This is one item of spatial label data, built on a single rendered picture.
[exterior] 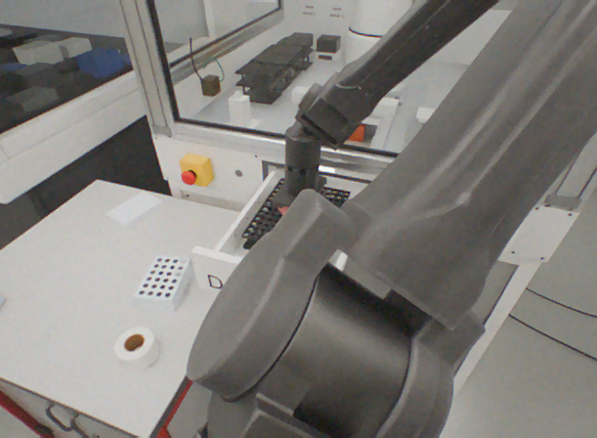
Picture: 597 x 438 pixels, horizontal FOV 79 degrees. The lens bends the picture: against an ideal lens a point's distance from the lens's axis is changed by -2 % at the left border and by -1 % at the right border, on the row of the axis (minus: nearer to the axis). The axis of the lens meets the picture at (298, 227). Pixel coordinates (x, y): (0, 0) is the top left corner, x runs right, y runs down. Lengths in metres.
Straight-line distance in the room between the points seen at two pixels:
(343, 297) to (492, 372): 1.62
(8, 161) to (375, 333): 1.16
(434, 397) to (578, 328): 1.92
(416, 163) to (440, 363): 0.09
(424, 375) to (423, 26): 0.33
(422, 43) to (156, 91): 0.72
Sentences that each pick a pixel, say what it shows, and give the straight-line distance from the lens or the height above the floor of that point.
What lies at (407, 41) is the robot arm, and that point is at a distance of 0.43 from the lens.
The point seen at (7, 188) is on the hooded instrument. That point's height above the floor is 0.84.
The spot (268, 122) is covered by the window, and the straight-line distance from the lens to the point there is 0.89.
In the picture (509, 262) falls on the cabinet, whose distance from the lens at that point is 1.00.
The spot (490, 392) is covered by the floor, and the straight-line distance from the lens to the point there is 1.71.
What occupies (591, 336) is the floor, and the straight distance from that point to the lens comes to 2.09.
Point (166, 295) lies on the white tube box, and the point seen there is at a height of 0.79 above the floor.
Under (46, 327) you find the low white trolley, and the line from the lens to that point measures 0.93.
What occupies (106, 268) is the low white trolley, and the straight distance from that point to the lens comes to 0.98.
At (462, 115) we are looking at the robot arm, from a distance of 0.17.
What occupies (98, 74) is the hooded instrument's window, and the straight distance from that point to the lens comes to 1.45.
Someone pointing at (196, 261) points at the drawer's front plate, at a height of 0.90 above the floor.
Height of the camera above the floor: 1.40
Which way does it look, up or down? 41 degrees down
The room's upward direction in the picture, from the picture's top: straight up
